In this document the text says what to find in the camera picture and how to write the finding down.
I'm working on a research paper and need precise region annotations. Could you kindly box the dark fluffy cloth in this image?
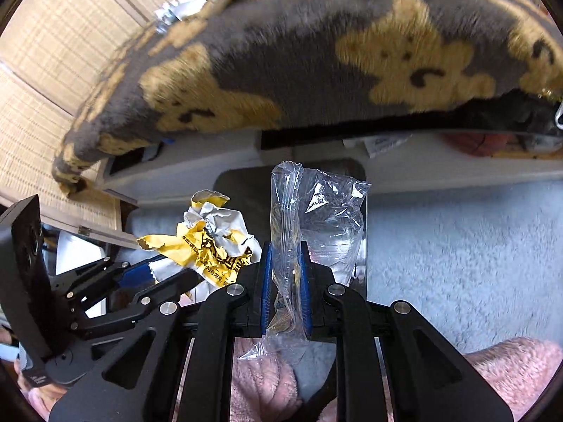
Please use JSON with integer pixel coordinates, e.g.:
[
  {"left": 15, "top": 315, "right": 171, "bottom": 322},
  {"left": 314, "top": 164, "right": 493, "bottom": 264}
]
[{"left": 440, "top": 90, "right": 560, "bottom": 138}]

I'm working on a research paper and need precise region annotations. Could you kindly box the white container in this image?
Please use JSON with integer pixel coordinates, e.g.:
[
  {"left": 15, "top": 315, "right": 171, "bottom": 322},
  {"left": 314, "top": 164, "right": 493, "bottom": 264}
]
[{"left": 55, "top": 231, "right": 112, "bottom": 283}]

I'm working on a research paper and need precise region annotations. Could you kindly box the white bed frame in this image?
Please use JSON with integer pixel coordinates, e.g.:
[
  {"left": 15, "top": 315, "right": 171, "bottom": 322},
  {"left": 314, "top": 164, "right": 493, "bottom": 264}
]
[{"left": 101, "top": 129, "right": 563, "bottom": 205}]

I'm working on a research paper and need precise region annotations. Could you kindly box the white printed plastic packet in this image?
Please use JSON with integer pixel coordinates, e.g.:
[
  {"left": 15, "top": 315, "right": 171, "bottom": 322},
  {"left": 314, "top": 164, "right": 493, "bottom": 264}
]
[{"left": 343, "top": 136, "right": 412, "bottom": 159}]

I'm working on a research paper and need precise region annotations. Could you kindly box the grey bear print blanket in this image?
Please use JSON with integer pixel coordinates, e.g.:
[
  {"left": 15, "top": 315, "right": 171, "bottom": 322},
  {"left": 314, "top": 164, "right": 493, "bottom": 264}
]
[{"left": 52, "top": 0, "right": 563, "bottom": 197}]

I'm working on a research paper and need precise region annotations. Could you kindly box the yellow paper wrapper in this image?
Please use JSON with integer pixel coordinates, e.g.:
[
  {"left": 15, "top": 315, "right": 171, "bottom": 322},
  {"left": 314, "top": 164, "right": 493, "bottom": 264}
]
[{"left": 136, "top": 190, "right": 263, "bottom": 293}]

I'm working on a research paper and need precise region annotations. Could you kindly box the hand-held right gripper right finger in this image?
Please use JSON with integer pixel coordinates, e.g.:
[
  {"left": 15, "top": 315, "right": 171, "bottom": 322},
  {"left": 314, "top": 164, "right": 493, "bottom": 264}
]
[{"left": 299, "top": 241, "right": 515, "bottom": 422}]

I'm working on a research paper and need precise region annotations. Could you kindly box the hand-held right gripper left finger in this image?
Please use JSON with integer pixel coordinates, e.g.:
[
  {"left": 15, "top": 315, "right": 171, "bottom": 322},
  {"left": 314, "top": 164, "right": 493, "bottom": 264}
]
[{"left": 48, "top": 242, "right": 276, "bottom": 422}]

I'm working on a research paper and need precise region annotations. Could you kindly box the dark glossy waste bin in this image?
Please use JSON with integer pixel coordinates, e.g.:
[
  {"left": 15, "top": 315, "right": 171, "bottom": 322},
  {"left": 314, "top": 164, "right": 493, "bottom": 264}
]
[{"left": 213, "top": 157, "right": 369, "bottom": 300}]

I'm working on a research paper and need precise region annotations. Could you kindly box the orange textured ball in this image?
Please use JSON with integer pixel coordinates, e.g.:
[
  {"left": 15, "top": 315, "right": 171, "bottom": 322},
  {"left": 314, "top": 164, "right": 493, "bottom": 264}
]
[{"left": 442, "top": 134, "right": 524, "bottom": 159}]

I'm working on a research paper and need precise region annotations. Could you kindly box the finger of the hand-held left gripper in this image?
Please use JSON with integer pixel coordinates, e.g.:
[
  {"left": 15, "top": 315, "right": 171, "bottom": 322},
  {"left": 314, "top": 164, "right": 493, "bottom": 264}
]
[
  {"left": 69, "top": 268, "right": 207, "bottom": 340},
  {"left": 50, "top": 256, "right": 172, "bottom": 314}
]

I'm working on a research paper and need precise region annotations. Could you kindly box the woven rattan cabinet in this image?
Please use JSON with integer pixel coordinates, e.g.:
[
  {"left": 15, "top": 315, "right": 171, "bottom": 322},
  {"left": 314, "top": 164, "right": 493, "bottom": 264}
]
[{"left": 0, "top": 0, "right": 177, "bottom": 248}]

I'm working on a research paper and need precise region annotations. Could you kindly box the clear plastic bag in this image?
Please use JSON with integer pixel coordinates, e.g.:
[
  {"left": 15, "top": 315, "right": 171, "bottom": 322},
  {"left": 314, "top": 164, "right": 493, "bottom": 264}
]
[{"left": 240, "top": 161, "right": 373, "bottom": 361}]

